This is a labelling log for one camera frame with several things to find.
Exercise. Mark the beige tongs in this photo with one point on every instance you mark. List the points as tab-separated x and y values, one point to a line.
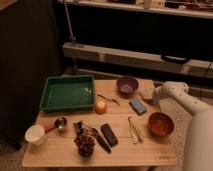
135	132

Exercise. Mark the green plastic tray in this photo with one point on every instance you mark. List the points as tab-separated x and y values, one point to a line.
71	93

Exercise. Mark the light blue towel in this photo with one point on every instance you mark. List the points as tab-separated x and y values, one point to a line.
151	100

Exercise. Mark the orange ball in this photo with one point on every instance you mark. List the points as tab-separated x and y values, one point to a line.
100	107

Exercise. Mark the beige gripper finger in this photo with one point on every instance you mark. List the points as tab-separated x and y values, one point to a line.
147	93

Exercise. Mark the wooden table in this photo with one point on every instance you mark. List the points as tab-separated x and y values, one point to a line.
59	150

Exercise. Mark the black handle on shelf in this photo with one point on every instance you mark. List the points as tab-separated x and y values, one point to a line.
174	59

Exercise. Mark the brown wooden bowl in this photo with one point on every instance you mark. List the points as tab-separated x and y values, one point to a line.
160	124

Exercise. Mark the black rectangular block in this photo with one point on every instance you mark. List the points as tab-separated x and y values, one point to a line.
109	135

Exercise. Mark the metal stand pole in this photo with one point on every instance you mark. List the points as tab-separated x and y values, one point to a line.
72	37

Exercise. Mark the red-handled measuring spoon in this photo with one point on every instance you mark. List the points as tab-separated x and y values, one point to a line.
60	124

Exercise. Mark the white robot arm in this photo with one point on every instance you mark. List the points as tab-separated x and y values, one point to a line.
198	150

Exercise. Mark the small brown utensil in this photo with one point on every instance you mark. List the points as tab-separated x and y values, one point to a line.
109	99

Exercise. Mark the purple bowl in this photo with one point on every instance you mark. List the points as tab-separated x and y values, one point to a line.
127	85

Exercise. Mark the blue sponge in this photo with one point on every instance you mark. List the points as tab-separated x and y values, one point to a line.
137	106

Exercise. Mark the white cup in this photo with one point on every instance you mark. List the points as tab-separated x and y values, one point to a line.
35	135

